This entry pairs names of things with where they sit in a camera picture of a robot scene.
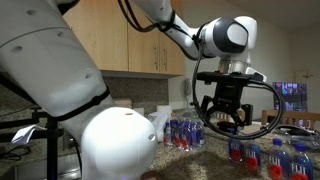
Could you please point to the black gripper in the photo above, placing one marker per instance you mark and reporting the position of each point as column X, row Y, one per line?
column 227, row 99

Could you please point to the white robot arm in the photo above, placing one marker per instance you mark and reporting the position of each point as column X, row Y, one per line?
column 48, row 62

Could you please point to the Fiji bottle far left row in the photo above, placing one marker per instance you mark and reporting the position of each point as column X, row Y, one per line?
column 235, row 150

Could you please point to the shrink-wrapped Fiji bottle pack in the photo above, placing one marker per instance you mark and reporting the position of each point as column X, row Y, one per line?
column 185, row 135

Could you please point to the fiji bottle in row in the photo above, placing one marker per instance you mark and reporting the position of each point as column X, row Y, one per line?
column 278, row 161
column 253, row 158
column 301, row 165

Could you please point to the wooden chair near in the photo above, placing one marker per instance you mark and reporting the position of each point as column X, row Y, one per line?
column 226, row 117

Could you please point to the wooden chair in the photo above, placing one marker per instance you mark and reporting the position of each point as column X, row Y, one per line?
column 226, row 117
column 305, row 119

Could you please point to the wooden chair far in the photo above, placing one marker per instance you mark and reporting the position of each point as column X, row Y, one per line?
column 305, row 119

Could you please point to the television screen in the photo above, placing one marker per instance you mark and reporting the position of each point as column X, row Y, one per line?
column 294, row 95

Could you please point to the wooden upper cabinets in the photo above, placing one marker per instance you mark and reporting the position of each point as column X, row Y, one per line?
column 115, row 46

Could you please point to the white paper tag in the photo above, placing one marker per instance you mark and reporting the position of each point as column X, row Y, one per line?
column 23, row 135

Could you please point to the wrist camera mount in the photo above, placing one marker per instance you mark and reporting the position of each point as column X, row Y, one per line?
column 233, row 78

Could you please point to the wall phone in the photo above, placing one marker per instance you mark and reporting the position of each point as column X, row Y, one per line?
column 187, row 87

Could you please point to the black camera stand pole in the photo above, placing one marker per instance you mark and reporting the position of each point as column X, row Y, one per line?
column 50, row 134

